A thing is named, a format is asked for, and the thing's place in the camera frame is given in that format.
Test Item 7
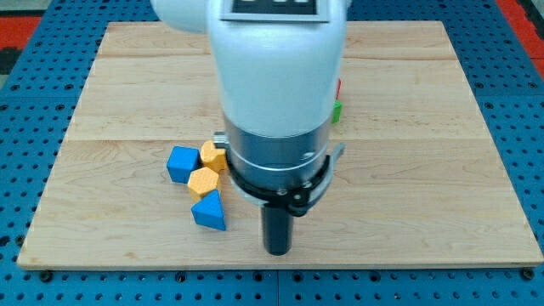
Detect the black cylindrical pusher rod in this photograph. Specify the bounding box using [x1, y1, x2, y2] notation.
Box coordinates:
[261, 207, 293, 256]

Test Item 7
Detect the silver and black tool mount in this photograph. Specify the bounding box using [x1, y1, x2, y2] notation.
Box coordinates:
[213, 120, 345, 217]

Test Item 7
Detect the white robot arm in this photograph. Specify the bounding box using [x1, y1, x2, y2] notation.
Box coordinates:
[151, 0, 349, 256]

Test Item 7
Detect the red star block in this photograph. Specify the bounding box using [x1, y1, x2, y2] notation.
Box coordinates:
[335, 78, 342, 100]

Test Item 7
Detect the blue triangle block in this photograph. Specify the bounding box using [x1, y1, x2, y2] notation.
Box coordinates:
[191, 190, 226, 231]

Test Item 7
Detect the yellow hexagon block upper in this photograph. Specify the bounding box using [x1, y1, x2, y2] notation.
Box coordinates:
[200, 140, 228, 173]

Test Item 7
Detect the yellow hexagon block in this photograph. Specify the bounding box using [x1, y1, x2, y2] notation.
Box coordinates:
[187, 167, 222, 202]
[200, 140, 228, 173]

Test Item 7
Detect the green block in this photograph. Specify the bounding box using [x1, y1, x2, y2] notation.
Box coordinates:
[331, 100, 343, 123]

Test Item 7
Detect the yellow hexagon block lower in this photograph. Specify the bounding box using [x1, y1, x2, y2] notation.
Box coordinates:
[187, 167, 222, 202]

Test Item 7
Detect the blue cube block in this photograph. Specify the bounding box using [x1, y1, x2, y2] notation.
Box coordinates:
[167, 146, 200, 184]

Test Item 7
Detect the wooden board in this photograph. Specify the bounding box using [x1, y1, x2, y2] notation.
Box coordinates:
[17, 21, 543, 270]

